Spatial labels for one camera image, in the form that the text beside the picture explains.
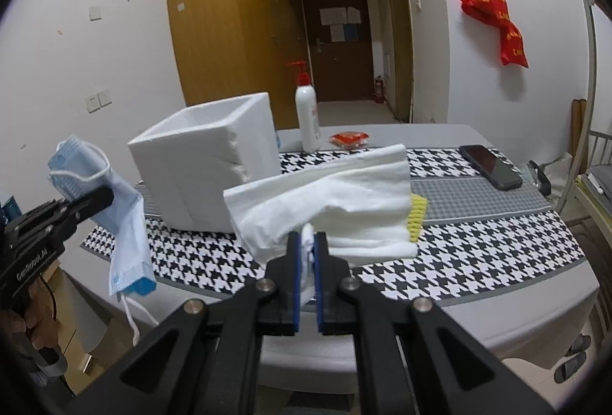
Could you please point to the white foam box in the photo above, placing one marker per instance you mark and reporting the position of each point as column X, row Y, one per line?
column 205, row 157

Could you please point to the red snack packet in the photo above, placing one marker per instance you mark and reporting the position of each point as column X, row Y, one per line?
column 350, row 138

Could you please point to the dark brown door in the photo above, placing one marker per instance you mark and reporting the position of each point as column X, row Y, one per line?
column 334, row 66

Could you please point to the yellow ribbed sponge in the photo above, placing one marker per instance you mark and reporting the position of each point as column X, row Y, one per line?
column 418, row 216

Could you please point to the white cloth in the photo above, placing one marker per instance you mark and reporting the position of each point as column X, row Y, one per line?
column 334, row 195

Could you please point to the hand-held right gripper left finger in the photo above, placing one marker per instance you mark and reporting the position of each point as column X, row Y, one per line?
column 297, row 281

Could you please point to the black plastic object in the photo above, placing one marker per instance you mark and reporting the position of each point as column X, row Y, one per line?
column 538, row 176

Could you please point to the white paper notices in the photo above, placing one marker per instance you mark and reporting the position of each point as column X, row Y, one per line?
column 339, row 16

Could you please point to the black smartphone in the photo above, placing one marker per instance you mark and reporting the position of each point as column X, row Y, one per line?
column 490, row 166

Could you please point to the wooden board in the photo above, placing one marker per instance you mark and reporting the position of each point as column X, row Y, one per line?
column 578, row 123

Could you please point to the teal water bottle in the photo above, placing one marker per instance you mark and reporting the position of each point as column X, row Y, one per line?
column 9, row 209

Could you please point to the wooden side door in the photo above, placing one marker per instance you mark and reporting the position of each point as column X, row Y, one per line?
column 399, row 37

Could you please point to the person's left hand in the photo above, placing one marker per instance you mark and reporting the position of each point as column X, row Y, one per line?
column 44, row 319

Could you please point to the wooden wardrobe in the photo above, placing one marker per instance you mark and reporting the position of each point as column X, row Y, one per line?
column 215, row 37

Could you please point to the blue paper notice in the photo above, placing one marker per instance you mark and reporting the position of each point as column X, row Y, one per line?
column 344, row 32

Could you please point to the grey folded cloth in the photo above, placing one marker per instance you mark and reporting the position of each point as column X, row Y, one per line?
column 600, row 179

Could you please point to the metal bunk bed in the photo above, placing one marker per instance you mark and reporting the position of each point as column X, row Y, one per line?
column 582, row 192

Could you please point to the dark slipper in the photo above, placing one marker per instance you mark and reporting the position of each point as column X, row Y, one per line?
column 577, row 344
column 569, row 367

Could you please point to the white wall switch plate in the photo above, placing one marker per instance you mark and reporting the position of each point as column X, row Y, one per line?
column 95, row 12

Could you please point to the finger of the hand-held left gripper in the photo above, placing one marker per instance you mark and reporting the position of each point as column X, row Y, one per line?
column 45, row 207
column 93, row 201

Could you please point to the white wall socket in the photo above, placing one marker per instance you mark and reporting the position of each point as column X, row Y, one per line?
column 104, row 97
column 92, row 103

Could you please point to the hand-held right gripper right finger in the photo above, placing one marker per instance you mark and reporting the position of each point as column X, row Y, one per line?
column 319, row 286

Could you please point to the grey houndstooth tablecloth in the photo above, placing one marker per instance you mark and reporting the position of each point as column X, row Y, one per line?
column 478, row 252

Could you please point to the white pump lotion bottle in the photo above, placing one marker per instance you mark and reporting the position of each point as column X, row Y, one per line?
column 306, row 118

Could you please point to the blue face mask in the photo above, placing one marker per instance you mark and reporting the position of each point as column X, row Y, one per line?
column 124, row 214

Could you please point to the red fire extinguisher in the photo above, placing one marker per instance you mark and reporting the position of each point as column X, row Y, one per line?
column 378, row 90

